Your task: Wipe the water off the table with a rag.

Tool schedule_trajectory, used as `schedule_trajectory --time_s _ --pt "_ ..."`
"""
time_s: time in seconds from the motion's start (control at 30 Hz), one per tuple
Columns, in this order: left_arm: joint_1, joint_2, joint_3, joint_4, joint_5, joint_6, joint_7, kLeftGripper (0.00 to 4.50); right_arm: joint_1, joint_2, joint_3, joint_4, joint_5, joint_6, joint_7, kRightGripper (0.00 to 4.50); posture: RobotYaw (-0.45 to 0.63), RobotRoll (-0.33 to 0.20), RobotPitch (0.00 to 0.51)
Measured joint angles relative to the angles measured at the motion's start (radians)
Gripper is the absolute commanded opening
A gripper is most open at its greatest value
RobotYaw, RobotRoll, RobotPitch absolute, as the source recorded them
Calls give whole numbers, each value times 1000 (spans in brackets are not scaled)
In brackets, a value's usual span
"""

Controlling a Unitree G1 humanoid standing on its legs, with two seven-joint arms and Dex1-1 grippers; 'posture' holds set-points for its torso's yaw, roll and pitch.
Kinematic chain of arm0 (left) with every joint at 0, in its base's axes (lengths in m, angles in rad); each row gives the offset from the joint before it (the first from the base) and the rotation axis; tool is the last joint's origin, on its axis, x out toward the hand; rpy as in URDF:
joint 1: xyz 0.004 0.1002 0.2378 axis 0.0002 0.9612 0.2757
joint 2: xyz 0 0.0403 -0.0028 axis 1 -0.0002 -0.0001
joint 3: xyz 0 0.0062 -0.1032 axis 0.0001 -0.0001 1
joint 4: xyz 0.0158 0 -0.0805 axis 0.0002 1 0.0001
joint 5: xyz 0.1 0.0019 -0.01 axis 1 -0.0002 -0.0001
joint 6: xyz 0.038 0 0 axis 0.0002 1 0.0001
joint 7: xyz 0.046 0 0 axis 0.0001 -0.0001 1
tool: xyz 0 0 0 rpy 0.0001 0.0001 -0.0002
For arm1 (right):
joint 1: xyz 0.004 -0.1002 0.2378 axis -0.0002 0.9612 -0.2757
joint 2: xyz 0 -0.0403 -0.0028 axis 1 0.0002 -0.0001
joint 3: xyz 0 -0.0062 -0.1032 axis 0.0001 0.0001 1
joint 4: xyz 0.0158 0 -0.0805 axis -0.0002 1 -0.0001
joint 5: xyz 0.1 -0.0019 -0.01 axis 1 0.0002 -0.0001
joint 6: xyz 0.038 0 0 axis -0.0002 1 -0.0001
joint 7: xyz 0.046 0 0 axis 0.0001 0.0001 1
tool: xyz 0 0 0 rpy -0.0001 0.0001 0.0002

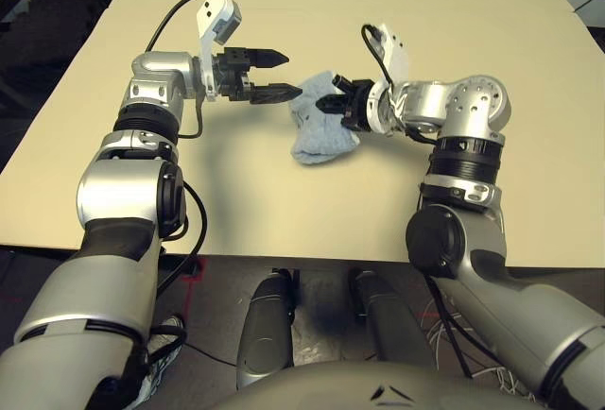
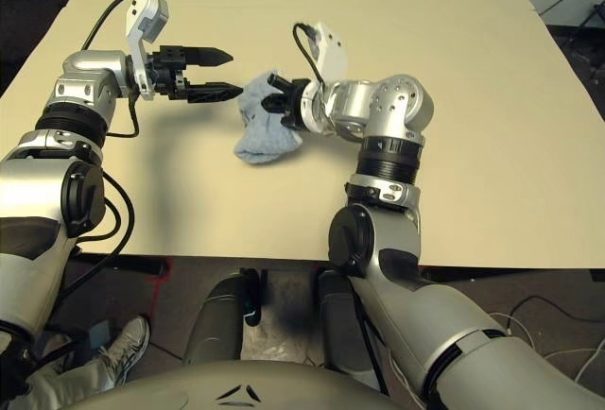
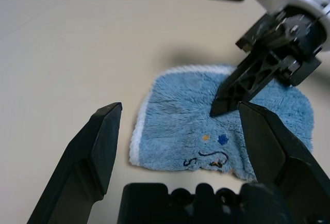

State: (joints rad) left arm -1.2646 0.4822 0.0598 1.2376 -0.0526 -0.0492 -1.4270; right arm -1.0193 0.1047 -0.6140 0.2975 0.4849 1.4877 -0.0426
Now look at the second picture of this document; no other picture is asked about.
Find black floor cable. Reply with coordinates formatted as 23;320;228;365
510;294;605;324

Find light blue rag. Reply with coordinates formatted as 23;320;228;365
233;69;303;165

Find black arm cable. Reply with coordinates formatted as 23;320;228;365
65;0;143;288
291;22;327;94

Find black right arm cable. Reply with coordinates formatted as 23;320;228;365
291;22;327;94

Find black table crossbar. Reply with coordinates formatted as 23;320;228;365
70;256;171;280

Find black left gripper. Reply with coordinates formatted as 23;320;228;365
146;43;245;105

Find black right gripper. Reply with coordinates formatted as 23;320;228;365
261;73;312;131

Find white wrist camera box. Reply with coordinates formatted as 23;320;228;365
124;0;171;102
302;21;351;88

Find grey robot torso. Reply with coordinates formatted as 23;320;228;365
101;360;403;410

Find white floor cable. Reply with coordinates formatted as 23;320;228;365
489;310;605;383

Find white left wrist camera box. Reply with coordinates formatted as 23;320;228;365
124;0;171;102

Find grey robot leg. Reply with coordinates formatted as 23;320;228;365
181;267;264;367
316;267;384;392

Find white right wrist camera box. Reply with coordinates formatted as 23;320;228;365
302;21;351;88

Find light trouser leg of bystander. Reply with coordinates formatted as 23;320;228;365
9;355;117;410

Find grey right robot leg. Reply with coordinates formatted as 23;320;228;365
316;267;384;392

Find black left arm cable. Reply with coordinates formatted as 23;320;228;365
65;0;143;288

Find white sneaker of bystander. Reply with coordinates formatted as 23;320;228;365
96;315;151;390

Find blue grey floor box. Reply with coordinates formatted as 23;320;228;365
88;321;113;350

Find grey left robot leg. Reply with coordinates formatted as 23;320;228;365
181;267;264;367

